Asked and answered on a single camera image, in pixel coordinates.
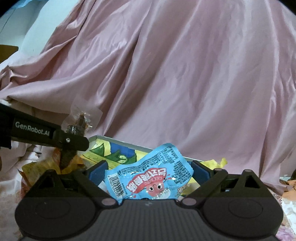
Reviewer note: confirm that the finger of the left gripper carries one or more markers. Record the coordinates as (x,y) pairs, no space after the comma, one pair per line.
(70,141)

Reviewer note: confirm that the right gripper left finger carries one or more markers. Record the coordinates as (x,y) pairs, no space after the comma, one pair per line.
(89,181)

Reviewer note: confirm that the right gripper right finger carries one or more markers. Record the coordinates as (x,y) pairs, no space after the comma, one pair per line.
(209,181)

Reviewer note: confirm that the dark seaweed snack packet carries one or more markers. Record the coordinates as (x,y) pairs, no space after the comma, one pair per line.
(83,117)

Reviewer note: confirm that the light blue jelly packet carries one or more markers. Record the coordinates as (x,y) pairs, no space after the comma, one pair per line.
(161,174)

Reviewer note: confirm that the gold foil snack packet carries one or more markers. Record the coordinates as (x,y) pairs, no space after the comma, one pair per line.
(31,172)

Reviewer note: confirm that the grey shallow cardboard box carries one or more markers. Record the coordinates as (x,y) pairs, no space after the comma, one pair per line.
(104,144)

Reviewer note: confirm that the yellow blue dinosaur snack bag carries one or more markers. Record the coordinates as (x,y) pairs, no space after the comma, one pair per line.
(121,155)

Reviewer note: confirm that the floral bed sheet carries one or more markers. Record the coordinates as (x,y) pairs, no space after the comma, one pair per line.
(11,195)

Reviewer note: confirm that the pale pink duvet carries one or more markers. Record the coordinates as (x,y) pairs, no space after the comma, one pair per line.
(19,149)

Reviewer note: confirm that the orange cloth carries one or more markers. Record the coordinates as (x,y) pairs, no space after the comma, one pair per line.
(289,185)

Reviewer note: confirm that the pink satin curtain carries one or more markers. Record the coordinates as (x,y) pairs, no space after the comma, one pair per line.
(214,78)

